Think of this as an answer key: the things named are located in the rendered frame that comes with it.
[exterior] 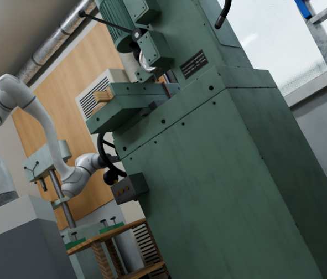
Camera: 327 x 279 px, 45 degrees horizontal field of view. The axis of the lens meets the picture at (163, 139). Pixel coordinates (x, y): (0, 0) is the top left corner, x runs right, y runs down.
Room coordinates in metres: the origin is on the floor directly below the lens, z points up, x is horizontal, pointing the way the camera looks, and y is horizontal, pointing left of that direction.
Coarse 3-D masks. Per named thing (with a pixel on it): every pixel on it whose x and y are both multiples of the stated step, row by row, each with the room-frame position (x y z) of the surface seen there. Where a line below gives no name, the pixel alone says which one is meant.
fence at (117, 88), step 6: (108, 84) 1.41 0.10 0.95; (114, 84) 1.42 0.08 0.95; (120, 84) 1.45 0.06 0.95; (126, 84) 1.47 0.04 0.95; (132, 84) 1.50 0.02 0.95; (138, 84) 1.53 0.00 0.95; (144, 84) 1.56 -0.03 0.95; (150, 84) 1.59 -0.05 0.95; (156, 84) 1.62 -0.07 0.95; (162, 84) 1.66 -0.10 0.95; (168, 84) 1.69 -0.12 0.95; (174, 84) 1.73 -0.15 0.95; (114, 90) 1.41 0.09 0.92; (120, 90) 1.44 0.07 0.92; (126, 90) 1.46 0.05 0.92; (132, 90) 1.49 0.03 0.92; (138, 90) 1.52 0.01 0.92; (144, 90) 1.55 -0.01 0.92; (150, 90) 1.58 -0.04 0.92; (156, 90) 1.61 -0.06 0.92; (162, 90) 1.64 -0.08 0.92; (168, 90) 1.67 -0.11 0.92; (174, 90) 1.71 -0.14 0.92; (180, 90) 1.75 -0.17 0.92; (114, 96) 1.42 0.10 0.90
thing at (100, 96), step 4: (96, 92) 1.39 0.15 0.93; (100, 92) 1.40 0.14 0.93; (104, 92) 1.42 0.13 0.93; (96, 96) 1.39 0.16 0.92; (100, 96) 1.39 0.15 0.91; (104, 96) 1.41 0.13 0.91; (108, 96) 1.43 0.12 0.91; (96, 100) 1.39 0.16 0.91; (100, 100) 1.39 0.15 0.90; (104, 100) 1.41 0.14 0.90; (108, 100) 1.43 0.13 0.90
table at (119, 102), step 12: (120, 96) 1.42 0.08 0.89; (132, 96) 1.48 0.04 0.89; (144, 96) 1.53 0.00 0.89; (156, 96) 1.59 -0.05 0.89; (168, 96) 1.66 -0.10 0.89; (108, 108) 1.44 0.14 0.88; (120, 108) 1.41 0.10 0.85; (132, 108) 1.46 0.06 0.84; (96, 120) 1.50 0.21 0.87; (108, 120) 1.46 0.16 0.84; (120, 120) 1.53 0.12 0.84; (96, 132) 1.54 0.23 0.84
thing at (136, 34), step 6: (78, 12) 1.63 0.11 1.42; (84, 12) 1.63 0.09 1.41; (90, 18) 1.61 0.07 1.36; (96, 18) 1.59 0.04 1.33; (108, 24) 1.56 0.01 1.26; (114, 24) 1.55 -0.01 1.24; (126, 30) 1.52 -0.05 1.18; (132, 30) 1.51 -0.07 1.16; (138, 30) 1.46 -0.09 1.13; (144, 30) 1.47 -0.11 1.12; (132, 36) 1.49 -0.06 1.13; (138, 36) 1.47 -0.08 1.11
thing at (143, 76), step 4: (140, 68) 1.67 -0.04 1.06; (136, 72) 1.69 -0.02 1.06; (140, 72) 1.67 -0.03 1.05; (144, 72) 1.66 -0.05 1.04; (160, 72) 1.65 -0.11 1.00; (164, 72) 1.67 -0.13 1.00; (136, 76) 1.69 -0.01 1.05; (140, 76) 1.68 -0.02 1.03; (144, 76) 1.67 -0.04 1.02; (148, 76) 1.65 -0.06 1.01; (152, 76) 1.66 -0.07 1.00; (140, 80) 1.68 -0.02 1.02; (144, 80) 1.67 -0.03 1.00; (148, 80) 1.68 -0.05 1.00; (152, 80) 1.68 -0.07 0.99
